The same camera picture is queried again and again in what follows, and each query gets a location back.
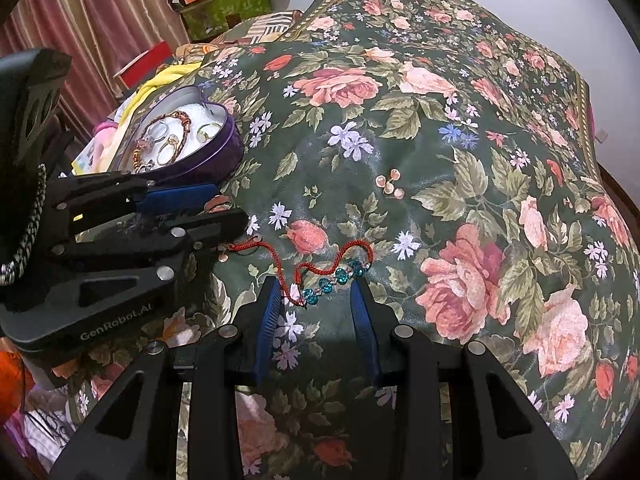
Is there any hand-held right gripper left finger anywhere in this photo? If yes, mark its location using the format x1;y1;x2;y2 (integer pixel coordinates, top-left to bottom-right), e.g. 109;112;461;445
47;275;284;480

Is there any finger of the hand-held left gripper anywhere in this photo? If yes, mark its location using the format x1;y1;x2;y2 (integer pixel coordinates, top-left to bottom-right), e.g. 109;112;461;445
47;170;222;234
0;209;252;312

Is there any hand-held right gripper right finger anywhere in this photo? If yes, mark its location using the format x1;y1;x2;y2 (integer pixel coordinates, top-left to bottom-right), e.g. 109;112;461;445
349;279;583;480

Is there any gold beaded bracelet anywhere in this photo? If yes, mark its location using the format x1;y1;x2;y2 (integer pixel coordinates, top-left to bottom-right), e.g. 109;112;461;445
131;137;156;174

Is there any red cord teal bead bracelet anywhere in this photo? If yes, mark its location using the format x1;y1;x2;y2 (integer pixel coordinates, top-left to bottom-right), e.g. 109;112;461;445
218;239;375;307

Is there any purple heart-shaped tin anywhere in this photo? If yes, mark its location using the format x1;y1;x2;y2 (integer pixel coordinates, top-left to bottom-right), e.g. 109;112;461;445
115;84;246;187

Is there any braided red gold bracelet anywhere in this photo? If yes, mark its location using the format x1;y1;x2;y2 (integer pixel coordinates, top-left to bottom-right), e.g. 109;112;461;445
137;108;197;161

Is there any printed booklet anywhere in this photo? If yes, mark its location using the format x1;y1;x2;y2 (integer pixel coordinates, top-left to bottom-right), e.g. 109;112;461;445
72;134;119;176

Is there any striped brown curtain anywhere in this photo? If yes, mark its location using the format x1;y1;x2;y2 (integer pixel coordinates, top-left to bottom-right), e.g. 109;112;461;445
0;0;192;142

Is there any yellow blanket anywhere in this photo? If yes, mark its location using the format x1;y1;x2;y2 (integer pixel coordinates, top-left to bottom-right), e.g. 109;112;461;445
117;62;202;127

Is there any red grey box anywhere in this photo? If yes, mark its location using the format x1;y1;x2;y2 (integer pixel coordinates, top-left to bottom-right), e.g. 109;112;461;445
113;40;174;89

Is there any green cloth covered cabinet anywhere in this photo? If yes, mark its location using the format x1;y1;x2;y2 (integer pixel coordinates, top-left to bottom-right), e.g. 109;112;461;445
178;0;274;44

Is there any striped patchwork quilt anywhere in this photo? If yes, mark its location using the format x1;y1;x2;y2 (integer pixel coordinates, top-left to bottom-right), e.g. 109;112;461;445
174;9;304;62

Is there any dark floral bedspread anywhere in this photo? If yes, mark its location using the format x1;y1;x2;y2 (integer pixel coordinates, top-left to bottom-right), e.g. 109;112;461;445
65;0;640;480

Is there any orange cloth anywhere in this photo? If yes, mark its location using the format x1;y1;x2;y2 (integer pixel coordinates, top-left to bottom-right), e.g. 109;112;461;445
0;349;34;396

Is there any white plastic bag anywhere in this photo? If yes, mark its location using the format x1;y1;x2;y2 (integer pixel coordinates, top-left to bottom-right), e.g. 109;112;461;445
0;385;77;467

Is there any braided grey wrist strap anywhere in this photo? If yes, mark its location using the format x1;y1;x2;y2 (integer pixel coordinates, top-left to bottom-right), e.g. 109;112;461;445
0;162;49;287

